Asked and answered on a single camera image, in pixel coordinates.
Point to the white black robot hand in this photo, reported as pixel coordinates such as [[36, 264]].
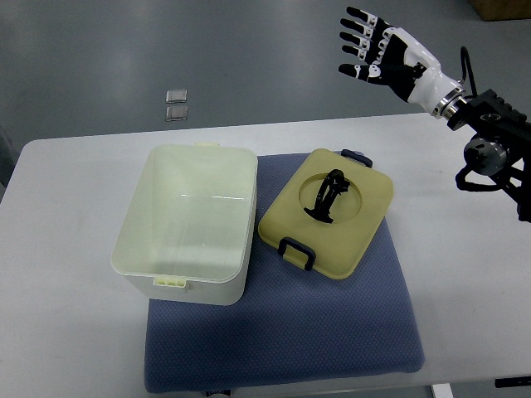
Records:
[[391, 57]]

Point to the yellow box lid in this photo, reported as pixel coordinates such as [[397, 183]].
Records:
[[327, 214]]

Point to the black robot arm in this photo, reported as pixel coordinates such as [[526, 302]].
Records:
[[497, 157]]

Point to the brown cardboard box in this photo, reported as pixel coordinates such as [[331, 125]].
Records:
[[501, 10]]

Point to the white storage box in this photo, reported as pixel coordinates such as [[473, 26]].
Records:
[[187, 233]]

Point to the upper metal floor plate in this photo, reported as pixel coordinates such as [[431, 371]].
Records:
[[176, 96]]

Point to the metal floor plate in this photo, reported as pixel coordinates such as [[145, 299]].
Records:
[[176, 113], [176, 96]]

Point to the lower metal floor plate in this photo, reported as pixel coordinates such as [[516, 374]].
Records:
[[176, 113]]

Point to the blue padded mat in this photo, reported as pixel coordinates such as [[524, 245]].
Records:
[[289, 326]]

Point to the black table edge bracket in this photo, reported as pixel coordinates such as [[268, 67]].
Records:
[[511, 382]]

